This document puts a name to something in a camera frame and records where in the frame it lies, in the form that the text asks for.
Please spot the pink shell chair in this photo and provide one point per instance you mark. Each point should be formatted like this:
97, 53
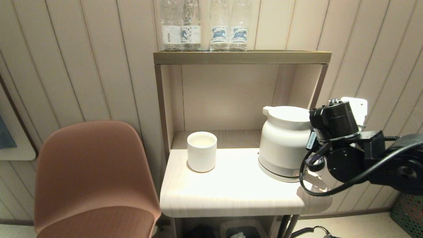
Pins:
92, 172

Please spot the clear bottle white text label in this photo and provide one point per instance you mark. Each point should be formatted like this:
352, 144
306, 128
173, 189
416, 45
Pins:
171, 36

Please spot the beige shelf side table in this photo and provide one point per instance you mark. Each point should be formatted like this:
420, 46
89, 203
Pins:
231, 188

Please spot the grey trash bin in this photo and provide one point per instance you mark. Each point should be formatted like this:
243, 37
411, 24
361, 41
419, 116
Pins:
224, 229

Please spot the blue cloth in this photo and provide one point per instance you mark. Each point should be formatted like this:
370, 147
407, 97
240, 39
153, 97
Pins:
6, 135

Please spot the green mesh basket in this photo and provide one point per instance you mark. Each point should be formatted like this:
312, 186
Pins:
409, 215

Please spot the white crumpled paper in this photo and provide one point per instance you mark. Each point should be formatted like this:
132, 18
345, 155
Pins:
238, 235

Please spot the clear bottle blue horse label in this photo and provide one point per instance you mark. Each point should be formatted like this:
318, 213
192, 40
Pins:
239, 36
219, 36

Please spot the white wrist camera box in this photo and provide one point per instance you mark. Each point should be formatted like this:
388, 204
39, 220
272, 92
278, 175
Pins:
358, 107

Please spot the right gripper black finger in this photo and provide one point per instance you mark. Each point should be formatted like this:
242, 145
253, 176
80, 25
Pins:
311, 140

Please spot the white electric kettle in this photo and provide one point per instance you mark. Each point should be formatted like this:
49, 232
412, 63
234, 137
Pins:
284, 142

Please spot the white ribbed ceramic cup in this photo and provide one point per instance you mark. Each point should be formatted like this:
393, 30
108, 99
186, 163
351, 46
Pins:
202, 155

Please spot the clear bottle blue patterned label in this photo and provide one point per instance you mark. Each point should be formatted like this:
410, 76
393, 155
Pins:
191, 36

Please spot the white round kettle base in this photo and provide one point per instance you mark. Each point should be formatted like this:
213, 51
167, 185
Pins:
274, 177

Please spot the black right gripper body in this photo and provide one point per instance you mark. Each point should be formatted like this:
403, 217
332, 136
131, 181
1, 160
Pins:
335, 120

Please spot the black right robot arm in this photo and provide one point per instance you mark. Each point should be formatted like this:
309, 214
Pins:
380, 165

